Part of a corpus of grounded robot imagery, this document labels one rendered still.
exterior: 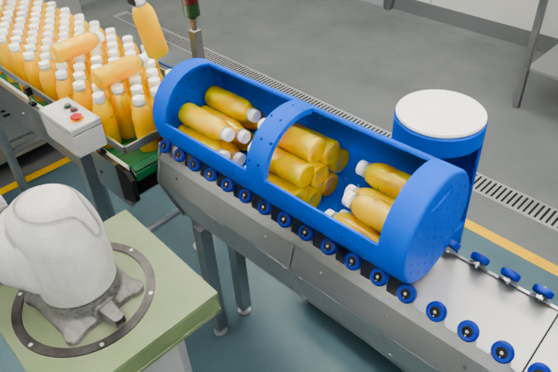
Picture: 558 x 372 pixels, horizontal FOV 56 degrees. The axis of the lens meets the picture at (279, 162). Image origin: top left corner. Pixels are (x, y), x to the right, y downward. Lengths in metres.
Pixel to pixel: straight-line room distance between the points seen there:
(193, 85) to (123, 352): 0.88
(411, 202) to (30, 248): 0.72
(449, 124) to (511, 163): 1.71
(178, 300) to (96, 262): 0.19
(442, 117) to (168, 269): 0.96
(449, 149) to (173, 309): 0.94
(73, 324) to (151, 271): 0.19
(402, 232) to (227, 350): 1.36
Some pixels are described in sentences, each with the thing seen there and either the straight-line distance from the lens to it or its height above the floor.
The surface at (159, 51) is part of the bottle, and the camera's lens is 1.68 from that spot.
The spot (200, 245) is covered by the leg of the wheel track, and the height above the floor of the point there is 0.55.
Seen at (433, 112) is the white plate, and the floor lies 1.04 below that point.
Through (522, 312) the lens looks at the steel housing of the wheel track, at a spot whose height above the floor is 0.93.
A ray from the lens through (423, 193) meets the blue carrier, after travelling 1.12.
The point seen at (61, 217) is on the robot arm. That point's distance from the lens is 1.00.
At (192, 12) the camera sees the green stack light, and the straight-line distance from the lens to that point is 2.13.
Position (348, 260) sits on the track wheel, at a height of 0.96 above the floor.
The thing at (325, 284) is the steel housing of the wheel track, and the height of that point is 0.86.
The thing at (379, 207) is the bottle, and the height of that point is 1.13.
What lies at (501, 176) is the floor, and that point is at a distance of 3.25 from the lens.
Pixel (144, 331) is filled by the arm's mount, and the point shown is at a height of 1.06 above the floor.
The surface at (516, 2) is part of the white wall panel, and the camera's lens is 4.68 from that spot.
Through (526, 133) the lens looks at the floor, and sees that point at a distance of 3.67.
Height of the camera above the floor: 1.94
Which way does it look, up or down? 37 degrees down
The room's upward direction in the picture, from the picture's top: 3 degrees counter-clockwise
